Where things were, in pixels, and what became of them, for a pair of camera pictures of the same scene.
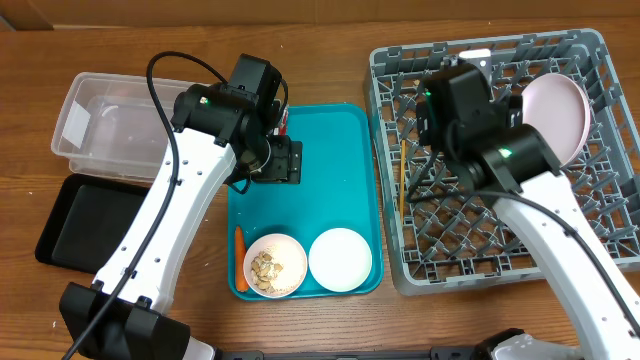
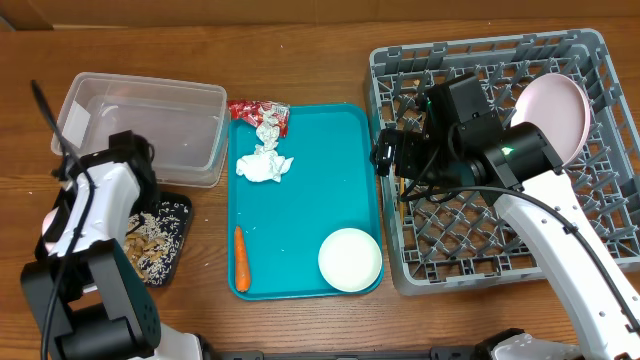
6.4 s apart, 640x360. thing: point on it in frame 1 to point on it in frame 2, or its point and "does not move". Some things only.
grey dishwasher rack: [436, 235] does not move
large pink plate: [559, 107] does not move
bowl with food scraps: [275, 265] to [47, 222]
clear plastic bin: [106, 125] does not move
